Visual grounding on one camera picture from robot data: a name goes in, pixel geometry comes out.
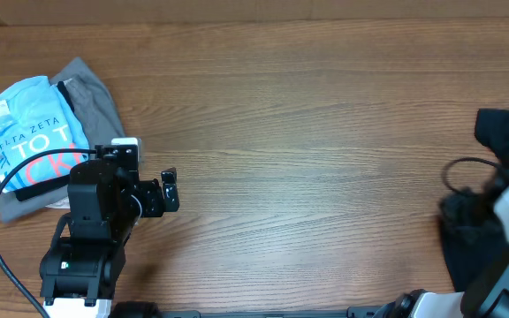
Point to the light blue printed t-shirt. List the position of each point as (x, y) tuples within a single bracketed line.
[(35, 117)]

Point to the grey folded garment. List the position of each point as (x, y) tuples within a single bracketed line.
[(93, 107)]

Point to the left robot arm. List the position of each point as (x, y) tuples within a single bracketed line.
[(87, 252)]

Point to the black t-shirt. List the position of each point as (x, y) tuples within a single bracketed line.
[(472, 236)]

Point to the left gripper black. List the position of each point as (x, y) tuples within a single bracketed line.
[(149, 190)]

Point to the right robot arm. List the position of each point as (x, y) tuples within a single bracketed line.
[(487, 296)]

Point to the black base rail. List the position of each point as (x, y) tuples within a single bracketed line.
[(135, 309)]

